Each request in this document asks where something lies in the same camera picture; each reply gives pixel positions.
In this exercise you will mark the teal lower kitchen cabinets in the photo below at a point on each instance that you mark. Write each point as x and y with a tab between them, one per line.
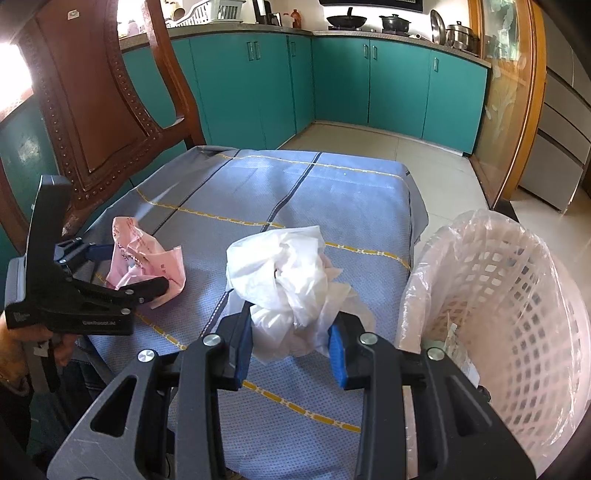
397	92

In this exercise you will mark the black cooking pot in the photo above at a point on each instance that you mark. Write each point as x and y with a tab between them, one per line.
395	25

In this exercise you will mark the pink plastic mesh basket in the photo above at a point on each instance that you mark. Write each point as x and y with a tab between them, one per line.
531	323

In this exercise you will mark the person's left hand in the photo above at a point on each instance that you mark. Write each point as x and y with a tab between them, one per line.
11	355

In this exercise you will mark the white dish rack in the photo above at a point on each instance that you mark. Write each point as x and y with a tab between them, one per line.
217	11

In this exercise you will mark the black range hood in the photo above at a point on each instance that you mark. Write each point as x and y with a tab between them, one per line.
369	3

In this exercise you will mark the brown bottle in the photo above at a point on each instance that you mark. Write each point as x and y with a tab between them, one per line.
297	21

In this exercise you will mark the steel pan lid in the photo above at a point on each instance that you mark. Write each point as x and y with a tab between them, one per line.
437	27

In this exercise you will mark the carved brown wooden chair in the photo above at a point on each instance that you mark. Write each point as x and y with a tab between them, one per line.
101	115

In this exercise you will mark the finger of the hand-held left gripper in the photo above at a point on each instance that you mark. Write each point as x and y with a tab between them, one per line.
143	288
99	252

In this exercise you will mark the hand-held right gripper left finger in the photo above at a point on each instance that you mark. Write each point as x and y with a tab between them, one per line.
244	355

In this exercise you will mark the wood framed glass sliding door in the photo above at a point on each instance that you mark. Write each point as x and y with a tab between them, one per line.
503	92

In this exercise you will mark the steel stock pot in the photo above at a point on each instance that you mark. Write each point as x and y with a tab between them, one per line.
461	37

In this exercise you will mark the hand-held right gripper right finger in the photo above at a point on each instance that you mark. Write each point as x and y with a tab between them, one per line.
337	355

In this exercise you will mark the white plastic bag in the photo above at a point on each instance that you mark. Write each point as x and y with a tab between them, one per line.
286	286

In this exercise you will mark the blue checked cloth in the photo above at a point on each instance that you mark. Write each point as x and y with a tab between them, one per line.
300	207

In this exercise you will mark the gas stove top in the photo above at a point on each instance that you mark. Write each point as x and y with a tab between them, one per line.
369	32

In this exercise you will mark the black wok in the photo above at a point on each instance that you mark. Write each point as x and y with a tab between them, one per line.
346	21

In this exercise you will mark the grey multi-door fridge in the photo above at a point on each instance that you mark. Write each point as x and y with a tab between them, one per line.
558	138

